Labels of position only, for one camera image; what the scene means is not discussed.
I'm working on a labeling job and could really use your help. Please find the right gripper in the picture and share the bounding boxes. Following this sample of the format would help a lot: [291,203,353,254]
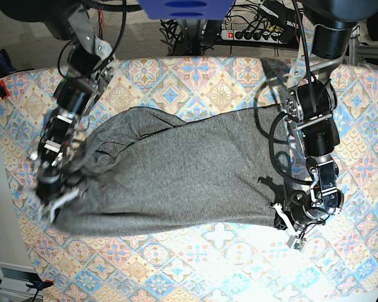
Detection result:
[34,176,88,223]

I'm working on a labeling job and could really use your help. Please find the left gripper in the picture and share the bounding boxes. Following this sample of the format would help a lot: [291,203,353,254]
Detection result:
[269,189,344,252]

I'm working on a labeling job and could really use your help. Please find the grey t-shirt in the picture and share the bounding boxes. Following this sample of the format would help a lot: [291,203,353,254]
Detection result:
[53,105,283,237]

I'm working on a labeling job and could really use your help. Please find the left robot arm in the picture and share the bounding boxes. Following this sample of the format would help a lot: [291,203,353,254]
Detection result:
[268,1,378,250]

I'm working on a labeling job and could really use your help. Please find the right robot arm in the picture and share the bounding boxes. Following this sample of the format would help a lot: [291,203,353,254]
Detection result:
[30,1,115,223]

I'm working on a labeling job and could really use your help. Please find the patterned tablecloth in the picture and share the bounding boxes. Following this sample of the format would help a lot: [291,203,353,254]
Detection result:
[0,57,378,301]

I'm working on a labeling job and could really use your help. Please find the black clamp lower left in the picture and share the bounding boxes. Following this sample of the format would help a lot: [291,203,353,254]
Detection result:
[0,274,54,292]

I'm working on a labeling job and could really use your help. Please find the blue handled clamp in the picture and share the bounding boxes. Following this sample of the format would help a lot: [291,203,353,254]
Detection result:
[0,49,16,76]

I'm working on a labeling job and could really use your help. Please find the aluminium frame post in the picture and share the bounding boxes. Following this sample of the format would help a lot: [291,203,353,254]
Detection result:
[348,25,360,65]

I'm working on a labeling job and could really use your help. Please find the power strip with red switch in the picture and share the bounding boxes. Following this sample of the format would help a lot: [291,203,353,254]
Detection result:
[220,30,282,44]

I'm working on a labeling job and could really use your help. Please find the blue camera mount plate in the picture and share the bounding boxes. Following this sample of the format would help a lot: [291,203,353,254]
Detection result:
[138,0,234,20]

